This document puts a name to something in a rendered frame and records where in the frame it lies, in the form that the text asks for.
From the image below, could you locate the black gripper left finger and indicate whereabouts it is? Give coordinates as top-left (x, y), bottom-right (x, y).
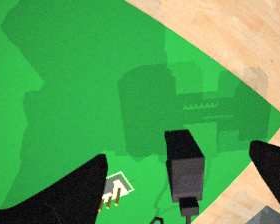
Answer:
top-left (0, 153), bottom-right (108, 224)

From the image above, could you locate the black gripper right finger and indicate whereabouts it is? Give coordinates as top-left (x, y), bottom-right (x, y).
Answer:
top-left (249, 140), bottom-right (280, 204)

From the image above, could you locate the green circuit board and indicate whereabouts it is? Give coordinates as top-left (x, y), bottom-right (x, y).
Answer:
top-left (0, 0), bottom-right (280, 224)

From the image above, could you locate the black connector plug with cable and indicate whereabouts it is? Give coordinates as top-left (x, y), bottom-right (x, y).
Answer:
top-left (165, 129), bottom-right (204, 224)

